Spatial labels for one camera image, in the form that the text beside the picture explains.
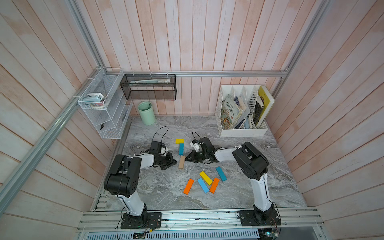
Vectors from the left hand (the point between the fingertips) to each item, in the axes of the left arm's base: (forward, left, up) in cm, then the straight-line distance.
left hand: (177, 163), depth 93 cm
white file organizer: (+45, -51, +22) cm, 71 cm away
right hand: (+3, -5, 0) cm, 6 cm away
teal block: (+11, -2, -1) cm, 12 cm away
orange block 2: (-14, -22, 0) cm, 26 cm away
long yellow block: (-10, -18, 0) cm, 20 cm away
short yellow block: (+17, -1, 0) cm, 17 cm away
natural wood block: (-1, -3, 0) cm, 3 cm away
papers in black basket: (+38, +14, +35) cm, 54 cm away
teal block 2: (-6, -28, -1) cm, 28 cm away
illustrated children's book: (+31, -36, +15) cm, 50 cm away
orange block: (-14, -7, -1) cm, 16 cm away
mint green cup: (+33, +23, +10) cm, 42 cm away
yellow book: (+34, -59, +23) cm, 71 cm away
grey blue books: (+26, -46, +12) cm, 55 cm away
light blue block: (-14, -16, 0) cm, 21 cm away
